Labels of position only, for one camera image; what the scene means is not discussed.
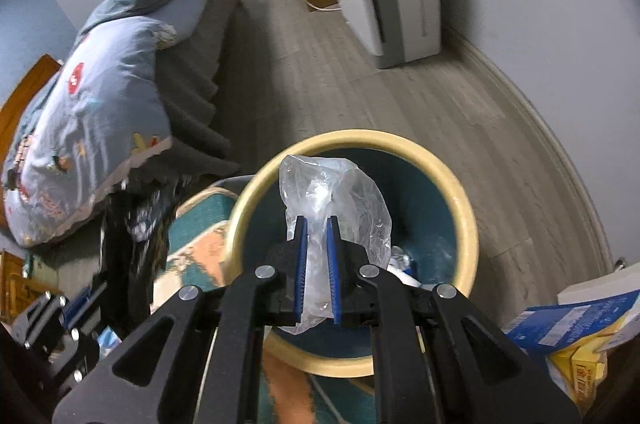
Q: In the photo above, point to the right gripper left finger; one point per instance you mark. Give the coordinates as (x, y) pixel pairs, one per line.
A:
(197, 358)

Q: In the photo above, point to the wooden stool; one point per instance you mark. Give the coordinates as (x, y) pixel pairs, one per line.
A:
(17, 292)

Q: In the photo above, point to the teal orange patterned cushion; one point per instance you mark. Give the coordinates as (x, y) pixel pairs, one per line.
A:
(197, 240)

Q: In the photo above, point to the wooden bed headboard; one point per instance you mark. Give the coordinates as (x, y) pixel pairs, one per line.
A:
(12, 110)

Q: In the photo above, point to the yellow teal trash bin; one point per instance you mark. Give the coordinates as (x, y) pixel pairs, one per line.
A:
(432, 217)

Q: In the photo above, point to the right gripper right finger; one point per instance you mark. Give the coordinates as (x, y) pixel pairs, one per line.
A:
(436, 357)

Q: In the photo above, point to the blue cartoon duvet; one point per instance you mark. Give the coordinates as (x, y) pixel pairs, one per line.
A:
(97, 118)

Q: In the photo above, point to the blue yellow cardboard box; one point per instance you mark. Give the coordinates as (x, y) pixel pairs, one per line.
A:
(573, 338)

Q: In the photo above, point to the clear plastic bag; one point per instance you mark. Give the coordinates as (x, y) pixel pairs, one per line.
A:
(317, 189)

